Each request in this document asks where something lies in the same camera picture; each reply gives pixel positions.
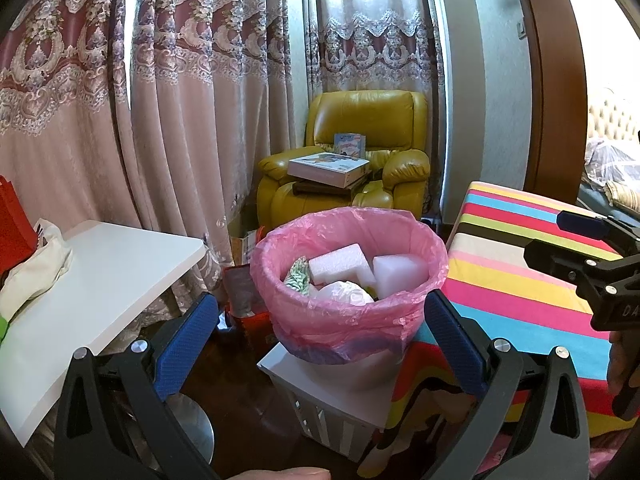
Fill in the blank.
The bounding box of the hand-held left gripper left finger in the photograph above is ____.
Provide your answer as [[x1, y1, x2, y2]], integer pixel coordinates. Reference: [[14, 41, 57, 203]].
[[52, 292, 221, 480]]

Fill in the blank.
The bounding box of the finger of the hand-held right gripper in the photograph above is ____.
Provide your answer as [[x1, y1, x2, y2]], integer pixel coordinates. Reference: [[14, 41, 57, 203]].
[[556, 210, 640, 260], [524, 239, 640, 306]]

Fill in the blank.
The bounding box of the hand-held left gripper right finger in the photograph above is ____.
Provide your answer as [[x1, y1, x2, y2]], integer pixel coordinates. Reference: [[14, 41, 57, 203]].
[[422, 290, 591, 480]]

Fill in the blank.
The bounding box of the white foam block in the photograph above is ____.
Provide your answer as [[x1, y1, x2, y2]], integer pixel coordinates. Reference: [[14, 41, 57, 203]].
[[372, 252, 431, 301], [308, 243, 377, 286]]

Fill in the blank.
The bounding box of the trash bin with pink bag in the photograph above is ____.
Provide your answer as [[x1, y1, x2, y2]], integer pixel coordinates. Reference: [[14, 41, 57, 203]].
[[249, 206, 449, 366]]

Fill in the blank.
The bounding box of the white plastic bag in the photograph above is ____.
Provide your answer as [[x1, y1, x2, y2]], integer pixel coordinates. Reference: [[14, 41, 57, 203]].
[[312, 280, 376, 307]]

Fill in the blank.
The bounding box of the green printed plastic bag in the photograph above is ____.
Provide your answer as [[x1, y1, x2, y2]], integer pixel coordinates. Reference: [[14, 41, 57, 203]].
[[285, 257, 313, 295]]

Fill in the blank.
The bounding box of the person's right hand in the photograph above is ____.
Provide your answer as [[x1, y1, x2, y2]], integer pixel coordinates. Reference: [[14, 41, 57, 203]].
[[606, 331, 640, 423]]

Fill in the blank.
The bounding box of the person's left hand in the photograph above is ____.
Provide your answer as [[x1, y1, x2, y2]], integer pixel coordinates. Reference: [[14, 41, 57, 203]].
[[234, 467, 331, 480]]

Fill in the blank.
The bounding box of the striped brown pillow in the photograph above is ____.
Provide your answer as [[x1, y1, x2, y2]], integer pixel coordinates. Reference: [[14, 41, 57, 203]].
[[602, 180, 640, 211]]

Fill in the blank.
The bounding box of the colourful striped tablecloth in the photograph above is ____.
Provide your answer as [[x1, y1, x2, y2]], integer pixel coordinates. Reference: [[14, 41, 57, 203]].
[[357, 181, 640, 480]]

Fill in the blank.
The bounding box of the red gift bag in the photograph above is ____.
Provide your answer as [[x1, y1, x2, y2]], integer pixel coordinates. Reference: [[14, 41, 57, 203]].
[[222, 264, 273, 356]]

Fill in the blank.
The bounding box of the white table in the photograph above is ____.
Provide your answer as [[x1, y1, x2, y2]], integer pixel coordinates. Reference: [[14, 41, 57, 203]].
[[0, 219, 216, 461]]

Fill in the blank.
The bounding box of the printed paper bag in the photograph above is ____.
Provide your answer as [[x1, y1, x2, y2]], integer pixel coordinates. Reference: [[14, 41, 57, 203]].
[[230, 227, 268, 266]]

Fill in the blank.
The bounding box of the beige tufted headboard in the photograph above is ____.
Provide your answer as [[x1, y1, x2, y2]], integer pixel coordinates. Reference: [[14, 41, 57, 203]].
[[586, 91, 640, 141]]

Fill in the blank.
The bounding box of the white cloth bag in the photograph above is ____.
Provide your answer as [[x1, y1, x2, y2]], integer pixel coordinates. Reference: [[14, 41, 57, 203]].
[[0, 218, 73, 321]]

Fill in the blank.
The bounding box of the dark brown flat box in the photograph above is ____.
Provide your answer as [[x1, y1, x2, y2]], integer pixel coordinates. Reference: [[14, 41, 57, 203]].
[[292, 170, 373, 196]]

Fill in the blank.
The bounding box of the red paper bag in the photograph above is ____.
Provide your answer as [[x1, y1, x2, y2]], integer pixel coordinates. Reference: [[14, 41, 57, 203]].
[[0, 175, 40, 281]]

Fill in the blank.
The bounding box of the large flat white box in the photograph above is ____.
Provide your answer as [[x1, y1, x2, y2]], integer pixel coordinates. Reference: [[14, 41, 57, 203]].
[[287, 152, 372, 188]]

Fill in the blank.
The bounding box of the small blue picture box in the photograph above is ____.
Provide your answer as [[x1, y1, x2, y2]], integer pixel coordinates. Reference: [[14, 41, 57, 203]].
[[333, 133, 366, 157]]

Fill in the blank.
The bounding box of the pink lace patterned curtain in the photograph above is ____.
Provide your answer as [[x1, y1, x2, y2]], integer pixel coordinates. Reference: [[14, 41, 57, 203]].
[[0, 0, 133, 228], [127, 0, 306, 321], [307, 0, 446, 201]]

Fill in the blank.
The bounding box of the yellow leather armchair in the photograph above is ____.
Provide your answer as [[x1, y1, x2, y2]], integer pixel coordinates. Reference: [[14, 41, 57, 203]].
[[256, 91, 432, 233]]

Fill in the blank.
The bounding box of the brown wooden door frame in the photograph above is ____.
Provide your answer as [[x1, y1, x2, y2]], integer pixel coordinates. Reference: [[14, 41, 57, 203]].
[[507, 0, 588, 193]]

